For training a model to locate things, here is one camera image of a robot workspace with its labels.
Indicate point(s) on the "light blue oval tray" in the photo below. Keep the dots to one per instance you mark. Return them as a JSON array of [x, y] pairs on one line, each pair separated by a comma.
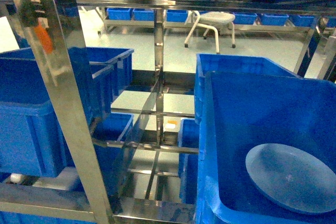
[[292, 178]]

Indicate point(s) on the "stainless steel shelf rack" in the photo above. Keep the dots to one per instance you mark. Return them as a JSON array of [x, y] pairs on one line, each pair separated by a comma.
[[51, 36]]

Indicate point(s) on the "blue crate lower right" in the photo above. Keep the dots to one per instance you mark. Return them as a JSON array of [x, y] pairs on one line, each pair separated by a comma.
[[188, 136]]

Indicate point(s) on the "blue crate behind left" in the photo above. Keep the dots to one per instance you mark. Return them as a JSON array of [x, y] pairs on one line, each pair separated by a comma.
[[120, 59]]

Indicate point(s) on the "large blue crate right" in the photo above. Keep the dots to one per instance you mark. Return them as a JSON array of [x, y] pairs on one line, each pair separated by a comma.
[[243, 110]]

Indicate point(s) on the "blue crate lower left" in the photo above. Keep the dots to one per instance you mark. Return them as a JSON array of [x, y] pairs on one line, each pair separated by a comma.
[[113, 161]]

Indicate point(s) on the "white round stool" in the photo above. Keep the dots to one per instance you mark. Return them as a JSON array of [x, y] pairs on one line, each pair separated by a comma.
[[210, 21]]

